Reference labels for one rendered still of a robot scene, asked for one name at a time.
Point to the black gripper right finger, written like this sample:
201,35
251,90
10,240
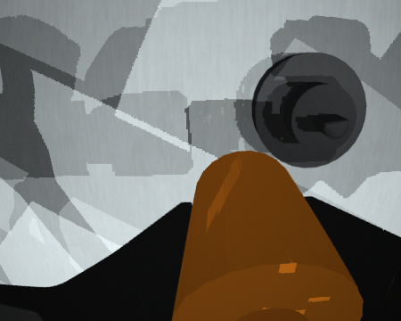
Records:
372,256

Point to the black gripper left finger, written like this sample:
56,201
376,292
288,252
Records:
135,283

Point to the orange knob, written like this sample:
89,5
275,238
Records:
255,250

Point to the dark grey round pedestal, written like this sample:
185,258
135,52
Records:
308,109

